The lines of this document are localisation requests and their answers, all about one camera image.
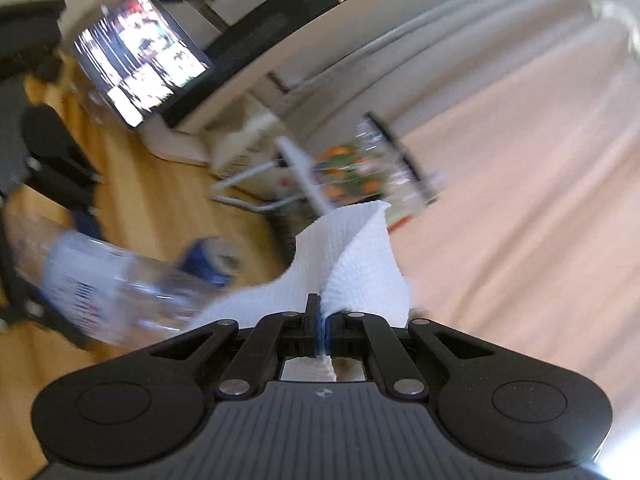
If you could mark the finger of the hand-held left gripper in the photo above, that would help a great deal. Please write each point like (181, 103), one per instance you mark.
(55, 160)
(20, 305)

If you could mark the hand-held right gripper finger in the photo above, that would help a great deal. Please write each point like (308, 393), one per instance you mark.
(325, 332)
(316, 331)

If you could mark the white paper towel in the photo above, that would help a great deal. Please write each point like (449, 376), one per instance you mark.
(350, 260)

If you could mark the clear plastic bottle blue cap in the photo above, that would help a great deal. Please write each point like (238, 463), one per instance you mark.
(100, 280)

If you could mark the clear container with orange print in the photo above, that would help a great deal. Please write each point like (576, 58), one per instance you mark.
(380, 170)

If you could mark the white screen stand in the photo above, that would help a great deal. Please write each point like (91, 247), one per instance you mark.
(172, 142)

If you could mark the black framed display screen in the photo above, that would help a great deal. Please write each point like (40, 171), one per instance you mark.
(142, 55)

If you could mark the pale cardboard box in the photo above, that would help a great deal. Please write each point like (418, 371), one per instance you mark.
(245, 145)

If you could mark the black panel with white knob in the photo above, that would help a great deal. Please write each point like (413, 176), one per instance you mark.
(295, 5)

